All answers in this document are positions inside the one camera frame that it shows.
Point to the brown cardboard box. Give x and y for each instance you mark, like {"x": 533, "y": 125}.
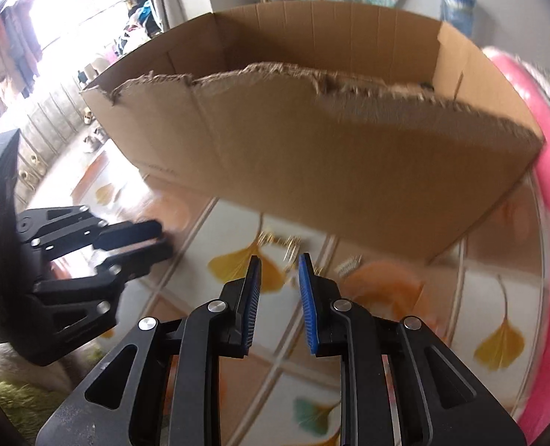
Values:
{"x": 326, "y": 172}

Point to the pile of clothes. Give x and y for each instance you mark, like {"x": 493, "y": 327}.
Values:
{"x": 138, "y": 18}

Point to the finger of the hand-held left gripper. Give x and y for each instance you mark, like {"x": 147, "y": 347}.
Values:
{"x": 140, "y": 258}
{"x": 131, "y": 233}

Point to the hanging clothes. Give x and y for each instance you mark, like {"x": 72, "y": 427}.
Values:
{"x": 19, "y": 46}

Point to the leaf printed tablecloth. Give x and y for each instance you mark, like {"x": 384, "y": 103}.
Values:
{"x": 511, "y": 288}

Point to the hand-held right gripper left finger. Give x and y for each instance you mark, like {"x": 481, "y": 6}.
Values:
{"x": 251, "y": 306}

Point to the blue water bottle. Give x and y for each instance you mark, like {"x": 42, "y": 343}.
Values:
{"x": 458, "y": 9}

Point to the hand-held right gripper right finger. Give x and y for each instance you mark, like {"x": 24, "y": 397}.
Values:
{"x": 308, "y": 306}

